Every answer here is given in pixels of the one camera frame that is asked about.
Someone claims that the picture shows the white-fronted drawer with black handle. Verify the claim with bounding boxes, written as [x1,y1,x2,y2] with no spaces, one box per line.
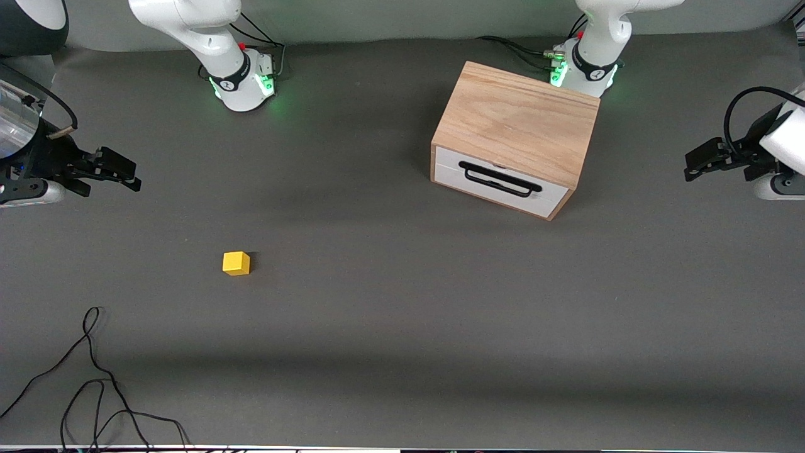
[434,146,570,219]

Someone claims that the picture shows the wooden drawer cabinet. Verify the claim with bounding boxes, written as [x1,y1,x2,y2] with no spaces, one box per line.
[430,60,601,221]

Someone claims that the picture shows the dark grey table mat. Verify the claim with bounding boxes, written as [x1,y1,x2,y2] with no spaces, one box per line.
[0,22,805,450]

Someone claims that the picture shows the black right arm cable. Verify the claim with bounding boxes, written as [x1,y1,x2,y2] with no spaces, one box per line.
[0,63,79,140]

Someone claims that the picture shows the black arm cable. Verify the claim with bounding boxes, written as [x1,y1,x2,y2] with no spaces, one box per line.
[723,86,805,158]
[0,63,79,140]

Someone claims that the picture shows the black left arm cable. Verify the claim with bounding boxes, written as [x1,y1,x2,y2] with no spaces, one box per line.
[723,86,805,158]

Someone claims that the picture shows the thin black cable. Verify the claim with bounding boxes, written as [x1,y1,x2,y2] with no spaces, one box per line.
[0,306,192,451]
[60,379,152,452]

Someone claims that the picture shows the black left base cables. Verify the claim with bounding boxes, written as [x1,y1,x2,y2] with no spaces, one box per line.
[477,35,567,71]

